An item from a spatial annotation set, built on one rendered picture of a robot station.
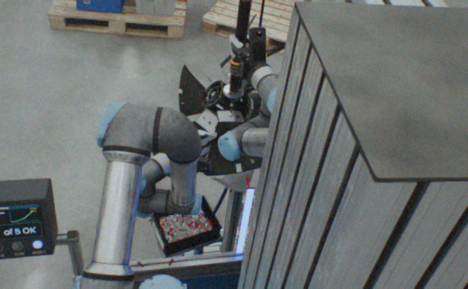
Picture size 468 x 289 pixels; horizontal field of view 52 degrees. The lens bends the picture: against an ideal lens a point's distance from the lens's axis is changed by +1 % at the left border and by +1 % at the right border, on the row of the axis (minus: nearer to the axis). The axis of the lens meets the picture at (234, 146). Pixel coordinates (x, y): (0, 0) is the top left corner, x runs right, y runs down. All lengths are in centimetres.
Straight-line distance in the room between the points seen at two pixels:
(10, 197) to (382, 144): 115
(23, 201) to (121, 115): 37
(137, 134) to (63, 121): 246
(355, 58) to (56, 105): 341
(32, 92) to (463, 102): 366
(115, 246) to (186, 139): 30
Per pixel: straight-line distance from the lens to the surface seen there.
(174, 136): 114
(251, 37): 138
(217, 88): 173
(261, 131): 119
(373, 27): 48
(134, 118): 115
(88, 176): 315
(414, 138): 35
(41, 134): 351
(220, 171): 152
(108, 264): 114
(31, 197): 135
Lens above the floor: 223
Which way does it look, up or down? 42 degrees down
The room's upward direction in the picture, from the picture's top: 8 degrees clockwise
